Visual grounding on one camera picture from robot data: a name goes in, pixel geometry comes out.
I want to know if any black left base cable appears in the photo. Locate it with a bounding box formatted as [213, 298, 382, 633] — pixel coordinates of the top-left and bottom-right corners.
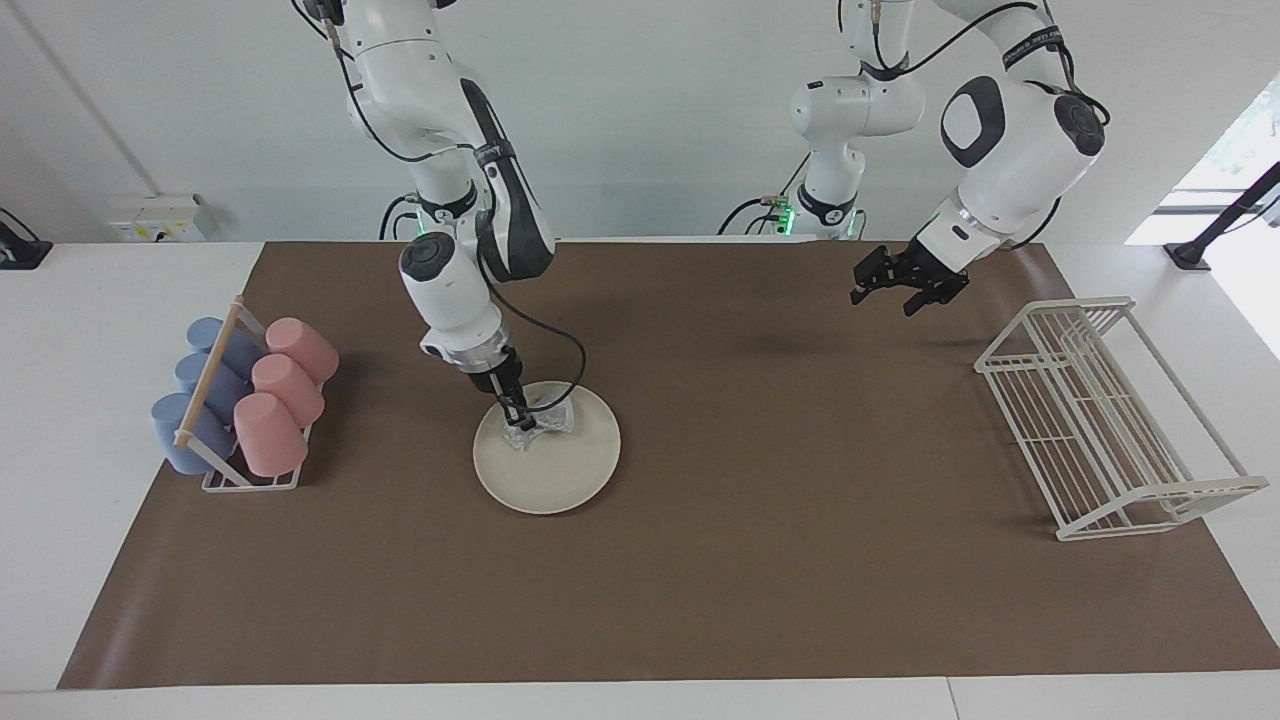
[718, 150, 813, 237]

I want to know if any white wall socket box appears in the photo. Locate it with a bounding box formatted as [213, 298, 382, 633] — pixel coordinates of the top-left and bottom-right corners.
[108, 194, 207, 243]

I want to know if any black angled stand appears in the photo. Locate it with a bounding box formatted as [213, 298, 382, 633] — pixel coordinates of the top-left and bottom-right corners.
[1165, 160, 1280, 271]

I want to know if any cream round plate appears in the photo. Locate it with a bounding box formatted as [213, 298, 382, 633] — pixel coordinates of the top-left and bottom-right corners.
[473, 381, 622, 516]

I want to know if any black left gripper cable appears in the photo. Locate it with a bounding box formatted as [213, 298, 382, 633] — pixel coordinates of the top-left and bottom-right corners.
[840, 0, 1113, 251]

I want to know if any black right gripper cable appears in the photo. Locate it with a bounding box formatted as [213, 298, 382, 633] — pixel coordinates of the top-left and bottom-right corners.
[295, 0, 589, 411]

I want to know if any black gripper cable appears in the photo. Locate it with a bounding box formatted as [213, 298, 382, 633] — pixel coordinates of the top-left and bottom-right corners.
[840, 0, 1113, 251]
[295, 0, 589, 411]

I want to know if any black table clamp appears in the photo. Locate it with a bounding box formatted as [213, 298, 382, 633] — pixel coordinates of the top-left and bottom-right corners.
[0, 207, 53, 271]

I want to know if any black right base cable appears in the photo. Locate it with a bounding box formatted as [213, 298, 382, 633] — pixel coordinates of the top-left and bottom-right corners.
[378, 193, 421, 241]

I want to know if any pink plastic cup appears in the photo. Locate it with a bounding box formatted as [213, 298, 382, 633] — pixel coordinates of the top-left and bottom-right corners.
[233, 392, 309, 478]
[265, 317, 340, 385]
[251, 354, 326, 427]

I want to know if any blue plastic cup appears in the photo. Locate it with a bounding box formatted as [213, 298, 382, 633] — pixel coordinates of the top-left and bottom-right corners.
[150, 392, 237, 476]
[175, 352, 251, 421]
[186, 317, 263, 377]

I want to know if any white wire dish rack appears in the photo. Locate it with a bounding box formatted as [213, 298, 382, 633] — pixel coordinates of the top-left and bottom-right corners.
[975, 296, 1271, 542]

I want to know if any black base cable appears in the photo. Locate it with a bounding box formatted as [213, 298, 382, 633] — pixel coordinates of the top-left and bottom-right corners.
[378, 193, 421, 241]
[718, 150, 813, 237]

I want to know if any brown table mat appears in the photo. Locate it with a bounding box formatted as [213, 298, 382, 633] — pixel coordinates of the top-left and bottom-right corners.
[57, 238, 1280, 691]

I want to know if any white cup holder rack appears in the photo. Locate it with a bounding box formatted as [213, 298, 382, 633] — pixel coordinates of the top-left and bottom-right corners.
[173, 296, 326, 493]

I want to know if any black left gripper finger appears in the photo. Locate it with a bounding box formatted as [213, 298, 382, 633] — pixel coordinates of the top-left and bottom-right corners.
[905, 280, 966, 317]
[850, 245, 906, 304]

